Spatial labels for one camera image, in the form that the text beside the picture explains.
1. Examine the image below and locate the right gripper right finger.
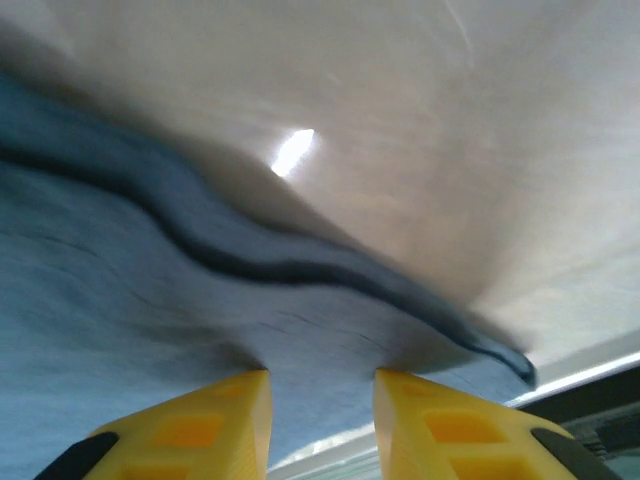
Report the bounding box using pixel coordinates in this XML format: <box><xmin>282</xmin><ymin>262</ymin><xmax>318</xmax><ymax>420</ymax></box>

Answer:
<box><xmin>374</xmin><ymin>367</ymin><xmax>619</xmax><ymax>480</ymax></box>

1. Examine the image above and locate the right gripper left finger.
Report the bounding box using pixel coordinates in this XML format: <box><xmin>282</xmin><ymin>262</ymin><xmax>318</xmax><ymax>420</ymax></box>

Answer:
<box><xmin>34</xmin><ymin>368</ymin><xmax>274</xmax><ymax>480</ymax></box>

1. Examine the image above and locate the blue t-shirt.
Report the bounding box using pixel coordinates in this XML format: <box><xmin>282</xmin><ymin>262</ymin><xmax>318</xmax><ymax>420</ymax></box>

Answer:
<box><xmin>0</xmin><ymin>69</ymin><xmax>539</xmax><ymax>480</ymax></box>

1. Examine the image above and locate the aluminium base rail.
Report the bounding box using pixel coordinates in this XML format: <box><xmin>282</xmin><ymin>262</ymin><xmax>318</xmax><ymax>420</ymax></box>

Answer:
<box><xmin>502</xmin><ymin>349</ymin><xmax>640</xmax><ymax>404</ymax></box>

